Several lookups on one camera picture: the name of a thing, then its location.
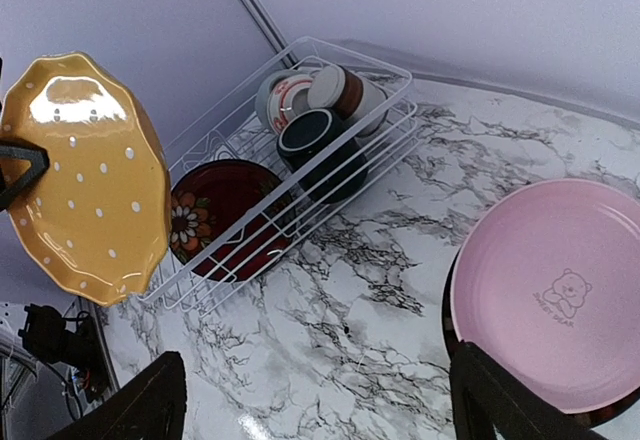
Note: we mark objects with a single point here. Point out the pink bear plate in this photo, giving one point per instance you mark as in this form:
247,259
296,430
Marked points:
547,284

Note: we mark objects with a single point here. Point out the dark red floral plate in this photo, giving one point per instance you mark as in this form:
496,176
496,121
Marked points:
207,201

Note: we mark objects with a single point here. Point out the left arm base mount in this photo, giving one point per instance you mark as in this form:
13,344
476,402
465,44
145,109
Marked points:
54,338

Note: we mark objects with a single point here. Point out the white red patterned bowl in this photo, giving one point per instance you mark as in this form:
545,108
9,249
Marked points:
281,97

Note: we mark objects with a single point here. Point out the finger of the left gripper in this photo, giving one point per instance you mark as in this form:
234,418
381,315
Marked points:
22,166

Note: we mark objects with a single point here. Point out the aluminium front rail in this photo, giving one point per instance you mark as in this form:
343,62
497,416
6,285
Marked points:
36,400

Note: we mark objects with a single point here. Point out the black rimmed cream plate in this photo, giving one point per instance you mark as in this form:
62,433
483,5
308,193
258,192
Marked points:
450,320

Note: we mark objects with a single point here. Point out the white wire dish rack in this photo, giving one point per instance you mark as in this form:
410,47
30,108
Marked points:
320,162

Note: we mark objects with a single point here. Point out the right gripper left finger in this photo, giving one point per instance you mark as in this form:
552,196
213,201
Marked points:
150,406

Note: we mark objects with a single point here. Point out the cream brown cup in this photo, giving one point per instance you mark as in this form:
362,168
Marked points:
349,95

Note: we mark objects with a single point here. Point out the yellow polka dot plate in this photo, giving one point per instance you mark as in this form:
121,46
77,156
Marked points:
98,221

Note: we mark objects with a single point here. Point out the left aluminium frame post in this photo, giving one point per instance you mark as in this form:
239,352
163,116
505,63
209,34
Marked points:
265,24

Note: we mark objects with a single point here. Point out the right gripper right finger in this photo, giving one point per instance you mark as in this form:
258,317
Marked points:
488,401

